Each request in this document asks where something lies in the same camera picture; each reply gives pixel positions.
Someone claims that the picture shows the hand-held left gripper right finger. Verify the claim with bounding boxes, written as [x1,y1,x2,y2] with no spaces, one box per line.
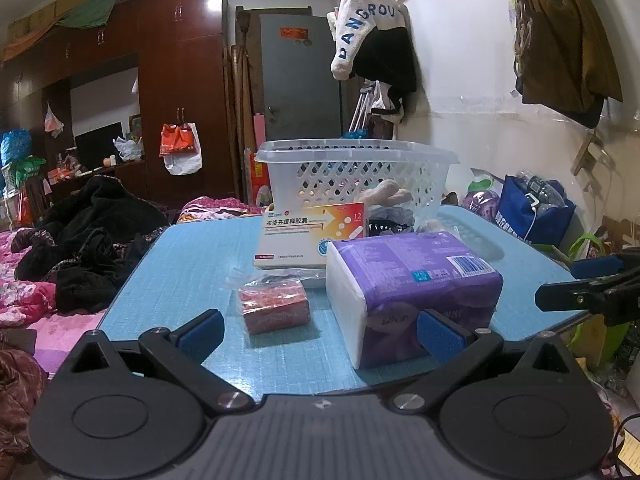
[392,309,592,414]

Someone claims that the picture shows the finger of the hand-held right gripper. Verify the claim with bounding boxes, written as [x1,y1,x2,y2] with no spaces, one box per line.
[535,272,640,327]
[571,249,640,282]

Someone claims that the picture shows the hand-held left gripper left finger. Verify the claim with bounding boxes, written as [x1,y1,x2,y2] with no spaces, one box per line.
[56,309,256,417]

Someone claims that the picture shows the purple tissue pack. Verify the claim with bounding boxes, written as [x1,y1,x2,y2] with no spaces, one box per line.
[325,232,504,370]

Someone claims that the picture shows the small red packet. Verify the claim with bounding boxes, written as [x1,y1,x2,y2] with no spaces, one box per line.
[237,280,311,335]

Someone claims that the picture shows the black hair claw clip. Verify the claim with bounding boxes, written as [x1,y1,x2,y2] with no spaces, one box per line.
[369,215,416,237]

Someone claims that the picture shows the white orange medicine box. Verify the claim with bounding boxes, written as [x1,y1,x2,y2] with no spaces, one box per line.
[253,202,371,269]

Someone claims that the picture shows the beige plush toy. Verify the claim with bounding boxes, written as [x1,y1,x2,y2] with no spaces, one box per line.
[360,179,414,209]

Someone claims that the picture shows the white plastic basket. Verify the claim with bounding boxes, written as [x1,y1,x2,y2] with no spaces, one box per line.
[254,138,461,212]

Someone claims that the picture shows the lime green bag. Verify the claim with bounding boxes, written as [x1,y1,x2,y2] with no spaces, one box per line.
[566,234,632,367]

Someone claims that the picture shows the blue shopping bag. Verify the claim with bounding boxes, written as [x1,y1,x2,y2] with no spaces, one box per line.
[496,174,577,247]

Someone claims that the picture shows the purple bag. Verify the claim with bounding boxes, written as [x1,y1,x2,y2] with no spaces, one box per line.
[461,180,502,222]

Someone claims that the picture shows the black clothes pile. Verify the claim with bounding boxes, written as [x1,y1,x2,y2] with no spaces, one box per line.
[15,176,169,314]

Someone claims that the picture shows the red cardboard box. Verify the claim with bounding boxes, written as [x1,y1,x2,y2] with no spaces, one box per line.
[248,150,274,207]

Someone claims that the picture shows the brown jacket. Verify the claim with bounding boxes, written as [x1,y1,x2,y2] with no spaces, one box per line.
[0,349,49,457]

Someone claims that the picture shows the red and white plastic bag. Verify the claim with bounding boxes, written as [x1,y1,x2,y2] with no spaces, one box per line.
[159,122,203,176]

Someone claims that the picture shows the crumpled white plastic bag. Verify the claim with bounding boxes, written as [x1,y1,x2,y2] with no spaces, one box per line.
[113,135,144,162]

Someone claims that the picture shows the black monitor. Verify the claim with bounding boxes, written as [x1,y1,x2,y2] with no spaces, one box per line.
[74,121,125,171]

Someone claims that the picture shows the brown hanging bag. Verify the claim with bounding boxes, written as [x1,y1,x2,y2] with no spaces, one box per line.
[514,0,624,129]

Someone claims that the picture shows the green plastic bag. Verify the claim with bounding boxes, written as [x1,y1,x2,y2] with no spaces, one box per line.
[14,155,47,187]

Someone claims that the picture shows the metal clothes hangers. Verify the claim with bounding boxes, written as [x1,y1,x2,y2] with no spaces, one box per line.
[349,85,377,135]

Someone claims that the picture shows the hanging white plastic bag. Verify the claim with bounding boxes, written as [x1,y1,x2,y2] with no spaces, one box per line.
[44,104,65,137]

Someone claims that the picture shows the blue plastic bag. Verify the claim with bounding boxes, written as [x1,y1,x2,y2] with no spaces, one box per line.
[0,129,32,167]

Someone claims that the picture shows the dark wooden wardrobe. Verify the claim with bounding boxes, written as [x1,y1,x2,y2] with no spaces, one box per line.
[0,0,242,207]

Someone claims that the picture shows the grey metal door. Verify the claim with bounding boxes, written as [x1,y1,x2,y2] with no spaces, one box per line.
[259,14,347,144]

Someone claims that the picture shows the white printed hoodie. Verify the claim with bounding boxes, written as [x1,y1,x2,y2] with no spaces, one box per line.
[327,0,409,80]

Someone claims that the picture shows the cardboard boxes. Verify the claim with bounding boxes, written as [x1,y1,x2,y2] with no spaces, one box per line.
[6,0,109,43]

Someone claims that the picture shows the wooden wall bracket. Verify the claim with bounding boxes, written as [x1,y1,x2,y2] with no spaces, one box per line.
[571,131,604,177]

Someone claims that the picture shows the coiled rope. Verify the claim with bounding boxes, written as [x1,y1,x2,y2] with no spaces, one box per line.
[514,0,535,92]

